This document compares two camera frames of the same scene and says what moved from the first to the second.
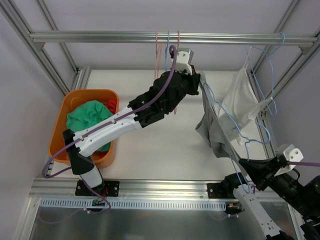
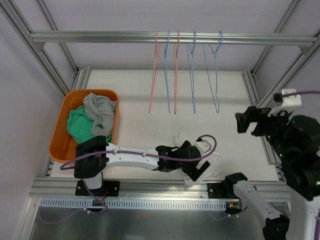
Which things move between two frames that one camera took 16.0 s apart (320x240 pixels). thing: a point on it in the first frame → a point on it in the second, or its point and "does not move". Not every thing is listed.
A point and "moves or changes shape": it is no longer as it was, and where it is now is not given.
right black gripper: (263, 175) → (252, 121)
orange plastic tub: (71, 98) does not move
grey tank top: (218, 132) → (101, 109)
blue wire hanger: (227, 141) moves or changes shape
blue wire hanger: (166, 51) does not move
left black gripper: (192, 80) → (194, 165)
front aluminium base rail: (64, 189) does not move
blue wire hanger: (255, 79) → (211, 89)
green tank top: (86, 115) does not move
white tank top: (239, 104) → (213, 159)
